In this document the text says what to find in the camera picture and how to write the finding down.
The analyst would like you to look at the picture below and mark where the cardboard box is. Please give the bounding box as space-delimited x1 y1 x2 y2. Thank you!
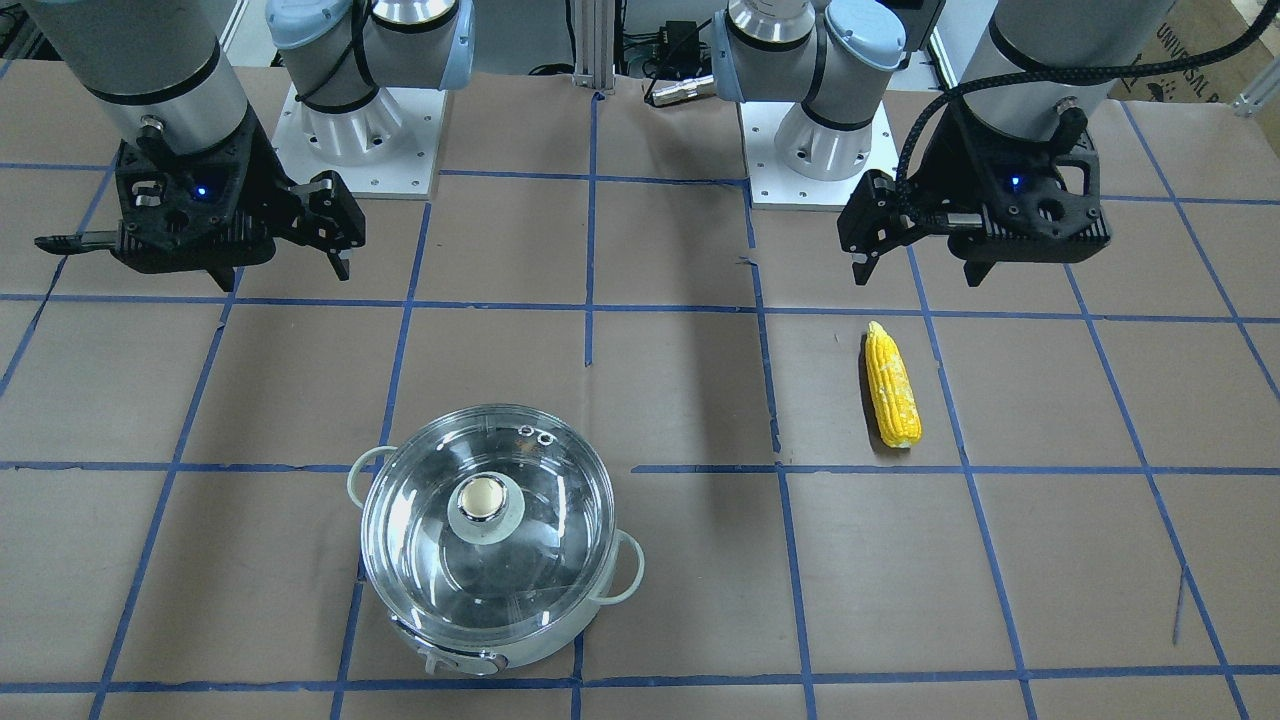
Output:
1108 1 1279 104

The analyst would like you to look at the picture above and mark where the glass pot lid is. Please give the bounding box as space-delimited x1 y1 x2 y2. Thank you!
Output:
360 404 617 633

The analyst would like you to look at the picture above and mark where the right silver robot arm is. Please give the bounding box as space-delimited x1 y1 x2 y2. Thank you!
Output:
23 1 475 291

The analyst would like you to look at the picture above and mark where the aluminium frame post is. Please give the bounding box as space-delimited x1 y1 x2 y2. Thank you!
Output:
570 0 618 95

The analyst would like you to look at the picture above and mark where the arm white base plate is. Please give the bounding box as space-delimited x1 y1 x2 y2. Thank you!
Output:
271 88 451 201
739 102 899 211

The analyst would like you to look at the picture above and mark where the stainless steel pot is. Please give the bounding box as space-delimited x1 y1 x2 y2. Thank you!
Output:
346 404 646 678

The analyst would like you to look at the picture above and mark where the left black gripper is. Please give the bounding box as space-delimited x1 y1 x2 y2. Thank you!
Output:
838 105 1112 287

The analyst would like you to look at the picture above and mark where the yellow corn cob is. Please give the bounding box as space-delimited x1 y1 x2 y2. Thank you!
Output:
863 322 923 448

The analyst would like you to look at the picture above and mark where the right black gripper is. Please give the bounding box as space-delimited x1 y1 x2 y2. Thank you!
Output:
35 128 367 292

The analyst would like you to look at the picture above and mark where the silver metal connector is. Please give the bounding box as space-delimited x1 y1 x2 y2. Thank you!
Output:
645 76 717 108

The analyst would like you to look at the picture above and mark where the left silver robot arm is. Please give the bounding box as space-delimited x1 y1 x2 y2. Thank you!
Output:
710 1 1169 287

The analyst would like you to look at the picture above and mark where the black power adapter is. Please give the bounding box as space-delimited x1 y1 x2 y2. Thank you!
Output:
654 20 703 65

